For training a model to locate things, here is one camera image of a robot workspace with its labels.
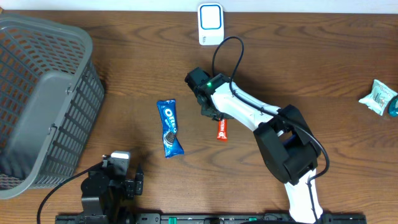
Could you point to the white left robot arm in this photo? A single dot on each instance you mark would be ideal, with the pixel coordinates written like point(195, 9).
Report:
point(94, 202)

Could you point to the blue Oreo cookie pack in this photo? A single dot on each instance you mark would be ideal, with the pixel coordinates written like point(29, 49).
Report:
point(167, 111)

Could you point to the red Nescafe coffee stick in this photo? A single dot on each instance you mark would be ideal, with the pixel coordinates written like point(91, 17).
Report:
point(222, 130)

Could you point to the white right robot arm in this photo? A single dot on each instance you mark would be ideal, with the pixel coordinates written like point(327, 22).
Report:
point(286, 143)

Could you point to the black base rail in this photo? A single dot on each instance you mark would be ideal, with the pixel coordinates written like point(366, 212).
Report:
point(155, 218)

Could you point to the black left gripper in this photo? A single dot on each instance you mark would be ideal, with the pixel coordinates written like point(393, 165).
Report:
point(135, 186)

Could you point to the grey plastic basket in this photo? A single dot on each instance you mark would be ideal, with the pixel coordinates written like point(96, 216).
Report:
point(50, 99)

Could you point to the green wet wipes pack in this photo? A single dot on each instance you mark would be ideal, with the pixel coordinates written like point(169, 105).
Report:
point(379, 97)

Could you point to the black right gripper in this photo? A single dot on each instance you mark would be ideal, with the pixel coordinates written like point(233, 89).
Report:
point(206, 112)

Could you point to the blue mouthwash bottle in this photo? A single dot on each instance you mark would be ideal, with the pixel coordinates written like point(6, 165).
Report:
point(393, 107)

